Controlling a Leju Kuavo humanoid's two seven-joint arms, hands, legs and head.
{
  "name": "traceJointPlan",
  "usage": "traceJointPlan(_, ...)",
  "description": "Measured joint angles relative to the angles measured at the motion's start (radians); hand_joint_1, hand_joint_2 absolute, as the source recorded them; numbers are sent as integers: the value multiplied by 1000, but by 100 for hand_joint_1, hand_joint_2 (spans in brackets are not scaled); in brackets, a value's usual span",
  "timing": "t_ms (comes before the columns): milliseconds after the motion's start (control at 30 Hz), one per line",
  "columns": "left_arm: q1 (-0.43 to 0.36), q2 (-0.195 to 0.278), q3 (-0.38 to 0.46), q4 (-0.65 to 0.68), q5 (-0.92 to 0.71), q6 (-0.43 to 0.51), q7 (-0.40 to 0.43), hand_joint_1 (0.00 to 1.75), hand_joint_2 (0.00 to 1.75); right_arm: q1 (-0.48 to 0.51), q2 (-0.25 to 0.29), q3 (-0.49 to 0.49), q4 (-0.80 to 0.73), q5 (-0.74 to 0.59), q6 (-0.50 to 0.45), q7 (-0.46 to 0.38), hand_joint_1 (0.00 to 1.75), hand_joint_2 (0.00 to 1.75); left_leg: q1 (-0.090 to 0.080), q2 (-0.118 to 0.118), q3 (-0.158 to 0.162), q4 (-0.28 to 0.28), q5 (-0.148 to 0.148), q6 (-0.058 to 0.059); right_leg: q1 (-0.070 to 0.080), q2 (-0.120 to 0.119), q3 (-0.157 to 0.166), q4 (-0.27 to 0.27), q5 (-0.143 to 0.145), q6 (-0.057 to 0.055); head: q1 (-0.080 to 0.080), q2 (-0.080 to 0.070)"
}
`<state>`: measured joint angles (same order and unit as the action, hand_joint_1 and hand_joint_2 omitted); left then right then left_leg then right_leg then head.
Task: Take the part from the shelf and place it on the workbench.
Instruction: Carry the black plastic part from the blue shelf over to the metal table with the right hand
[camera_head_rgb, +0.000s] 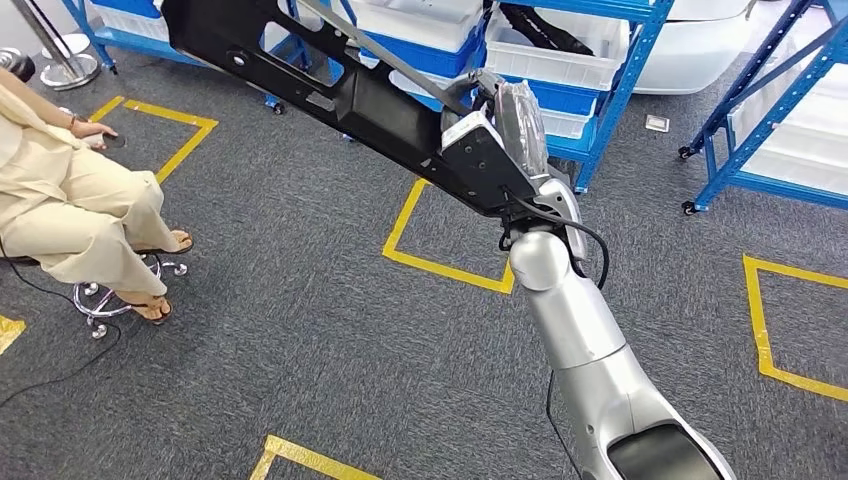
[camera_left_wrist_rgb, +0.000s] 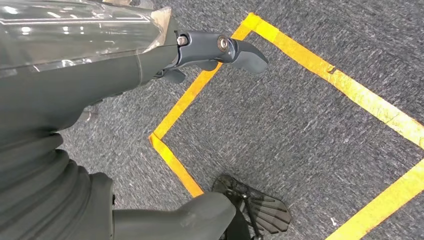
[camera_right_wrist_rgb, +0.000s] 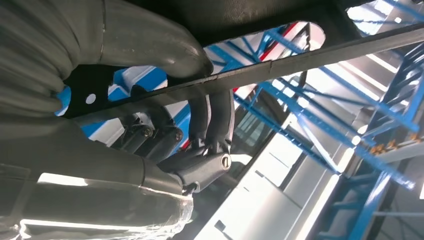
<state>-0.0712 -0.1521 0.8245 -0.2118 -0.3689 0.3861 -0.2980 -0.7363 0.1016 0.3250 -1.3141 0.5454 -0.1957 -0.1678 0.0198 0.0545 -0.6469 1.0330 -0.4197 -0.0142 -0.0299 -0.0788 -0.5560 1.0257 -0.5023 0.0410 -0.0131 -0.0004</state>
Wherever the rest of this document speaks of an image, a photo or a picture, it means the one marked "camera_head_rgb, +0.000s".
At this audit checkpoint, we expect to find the white round disc base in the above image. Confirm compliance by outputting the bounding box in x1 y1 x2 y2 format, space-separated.
40 33 92 61

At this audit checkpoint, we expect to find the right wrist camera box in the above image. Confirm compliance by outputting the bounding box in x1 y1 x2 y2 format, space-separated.
440 111 539 217

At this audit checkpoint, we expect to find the black floor cable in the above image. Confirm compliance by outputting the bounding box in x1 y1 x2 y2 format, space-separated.
0 241 124 409

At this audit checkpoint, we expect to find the black plastic panel part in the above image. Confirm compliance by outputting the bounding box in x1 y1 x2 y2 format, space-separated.
160 0 531 219

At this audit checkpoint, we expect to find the person's hand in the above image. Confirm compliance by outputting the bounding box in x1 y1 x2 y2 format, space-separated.
69 119 119 151

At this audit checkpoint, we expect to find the chrome stanchion round base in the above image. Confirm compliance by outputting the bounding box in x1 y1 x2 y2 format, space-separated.
9 0 101 92

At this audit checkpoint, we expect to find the yellow floor tape square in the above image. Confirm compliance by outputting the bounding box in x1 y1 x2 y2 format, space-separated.
89 95 220 185
250 435 382 480
382 177 517 296
743 254 848 403

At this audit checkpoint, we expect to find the black camera cable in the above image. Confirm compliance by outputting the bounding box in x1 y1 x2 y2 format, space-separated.
498 188 611 480

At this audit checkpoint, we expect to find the chrome base stool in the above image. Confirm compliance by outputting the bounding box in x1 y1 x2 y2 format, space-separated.
0 253 189 340

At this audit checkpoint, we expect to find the blue metal shelf rack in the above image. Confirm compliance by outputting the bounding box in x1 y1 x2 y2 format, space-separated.
261 0 677 195
62 0 207 74
678 0 848 217

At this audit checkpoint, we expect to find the person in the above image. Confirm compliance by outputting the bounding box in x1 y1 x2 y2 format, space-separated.
0 66 195 326

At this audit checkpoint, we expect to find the black curved plastic part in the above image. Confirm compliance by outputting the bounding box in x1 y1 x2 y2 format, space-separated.
500 3 594 58

